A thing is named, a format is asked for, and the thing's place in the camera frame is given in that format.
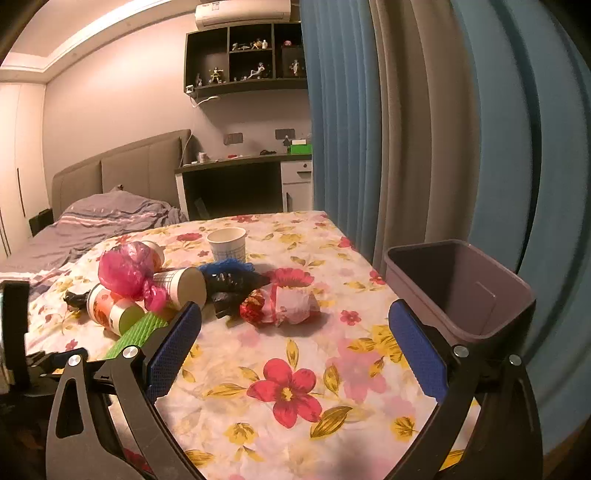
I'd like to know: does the large pink plastic bag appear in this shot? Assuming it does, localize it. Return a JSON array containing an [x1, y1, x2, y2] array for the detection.
[[98, 241, 167, 312]]

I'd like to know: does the black plastic bag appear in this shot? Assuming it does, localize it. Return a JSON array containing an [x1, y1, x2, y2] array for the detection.
[[63, 291, 90, 311], [204, 271, 270, 318]]

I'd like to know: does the orange apple paper cup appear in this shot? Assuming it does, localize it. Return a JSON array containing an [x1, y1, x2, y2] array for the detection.
[[86, 284, 144, 336]]

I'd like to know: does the dark wall shelf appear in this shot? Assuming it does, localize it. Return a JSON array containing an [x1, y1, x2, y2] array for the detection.
[[183, 22, 308, 101]]

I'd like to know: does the teal and grey curtain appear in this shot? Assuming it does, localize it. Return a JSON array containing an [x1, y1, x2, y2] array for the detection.
[[300, 1, 590, 452]]

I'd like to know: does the grey striped duvet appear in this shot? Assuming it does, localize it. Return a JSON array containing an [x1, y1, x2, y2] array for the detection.
[[1, 189, 187, 297]]

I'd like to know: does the white wardrobe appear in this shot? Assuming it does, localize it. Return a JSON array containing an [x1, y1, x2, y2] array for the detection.
[[0, 83, 49, 259]]

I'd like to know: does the red white wrapper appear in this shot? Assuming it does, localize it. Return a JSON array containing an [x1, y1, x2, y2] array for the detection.
[[238, 283, 321, 328]]

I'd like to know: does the green box on desk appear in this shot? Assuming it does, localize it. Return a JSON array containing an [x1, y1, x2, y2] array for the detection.
[[288, 139, 312, 155]]

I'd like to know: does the dark desk with drawers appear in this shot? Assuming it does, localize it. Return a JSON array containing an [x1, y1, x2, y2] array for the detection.
[[175, 154, 314, 220]]

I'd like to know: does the grey plastic trash bin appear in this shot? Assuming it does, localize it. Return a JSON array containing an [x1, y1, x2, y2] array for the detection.
[[385, 240, 536, 356]]

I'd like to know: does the small grid paper cup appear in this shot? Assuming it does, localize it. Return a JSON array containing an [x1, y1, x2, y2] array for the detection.
[[206, 227, 246, 262]]

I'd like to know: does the large grid paper cup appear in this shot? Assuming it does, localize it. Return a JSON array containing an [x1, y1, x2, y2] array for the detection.
[[153, 267, 207, 310]]

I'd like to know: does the grey upholstered headboard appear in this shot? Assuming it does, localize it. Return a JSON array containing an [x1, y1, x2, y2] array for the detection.
[[51, 129, 198, 217]]

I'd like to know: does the white air conditioner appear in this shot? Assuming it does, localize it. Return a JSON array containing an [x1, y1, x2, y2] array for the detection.
[[194, 0, 291, 31]]

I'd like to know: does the green foam net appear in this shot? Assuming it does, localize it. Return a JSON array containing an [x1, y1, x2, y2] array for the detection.
[[105, 312, 168, 360]]

